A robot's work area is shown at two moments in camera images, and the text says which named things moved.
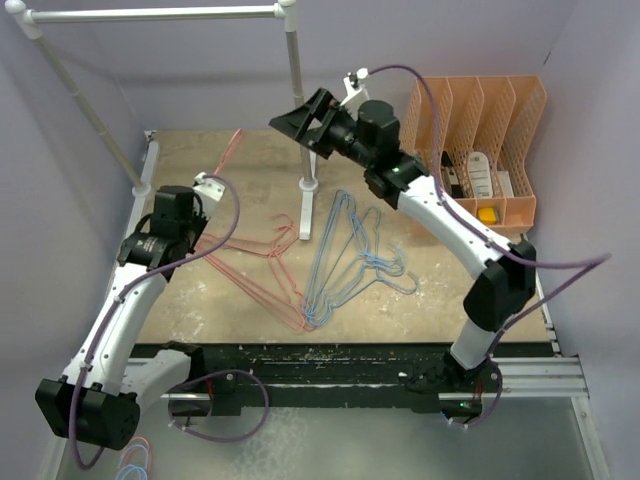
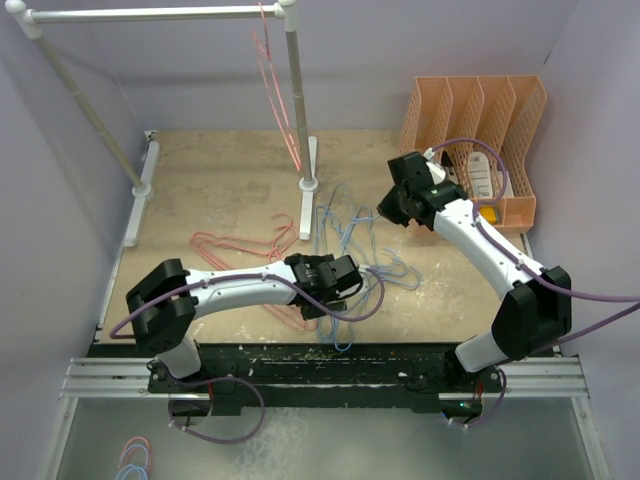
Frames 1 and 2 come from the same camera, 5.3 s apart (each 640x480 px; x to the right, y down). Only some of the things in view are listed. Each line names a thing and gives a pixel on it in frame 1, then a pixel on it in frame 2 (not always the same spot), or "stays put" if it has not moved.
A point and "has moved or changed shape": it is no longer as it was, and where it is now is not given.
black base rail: x=422 y=373 stays put
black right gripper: x=296 y=123 to x=387 y=208
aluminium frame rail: x=538 y=377 stays put
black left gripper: x=200 y=221 to x=333 y=302
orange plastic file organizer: x=486 y=126 stays put
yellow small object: x=487 y=215 stays put
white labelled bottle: x=481 y=175 stays put
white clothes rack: x=285 y=11 stays put
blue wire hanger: x=345 y=262 has moved or changed shape
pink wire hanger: x=233 y=143 to x=270 y=80
